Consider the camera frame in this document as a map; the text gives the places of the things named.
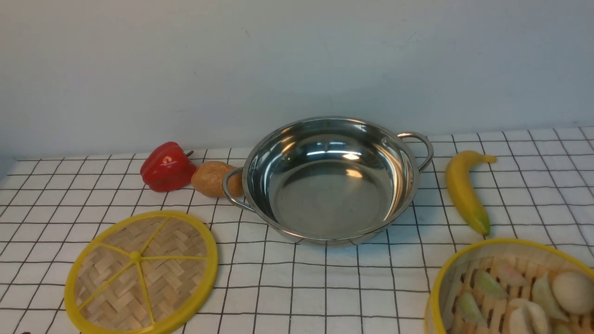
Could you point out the yellow woven steamer lid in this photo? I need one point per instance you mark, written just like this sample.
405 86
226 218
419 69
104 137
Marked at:
148 274

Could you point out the yellow bamboo steamer basket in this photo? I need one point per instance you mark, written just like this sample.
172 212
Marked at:
455 306

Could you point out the red bell pepper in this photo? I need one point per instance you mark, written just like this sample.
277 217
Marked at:
167 168

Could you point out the yellow banana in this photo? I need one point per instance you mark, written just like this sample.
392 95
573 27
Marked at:
462 193

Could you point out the brown potato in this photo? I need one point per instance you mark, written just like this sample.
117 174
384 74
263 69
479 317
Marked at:
208 180

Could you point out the white round bun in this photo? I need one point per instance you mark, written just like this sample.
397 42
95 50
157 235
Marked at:
574 292

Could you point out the white checkered tablecloth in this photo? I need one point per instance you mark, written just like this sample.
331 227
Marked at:
540 189

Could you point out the white folded dumpling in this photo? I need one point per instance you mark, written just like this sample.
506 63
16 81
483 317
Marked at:
528 318

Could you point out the pink dumpling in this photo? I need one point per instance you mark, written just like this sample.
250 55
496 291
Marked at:
508 274

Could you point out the stainless steel pot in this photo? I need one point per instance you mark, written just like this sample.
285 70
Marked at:
330 181

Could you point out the green dumpling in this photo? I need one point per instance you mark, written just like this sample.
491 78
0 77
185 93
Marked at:
489 286

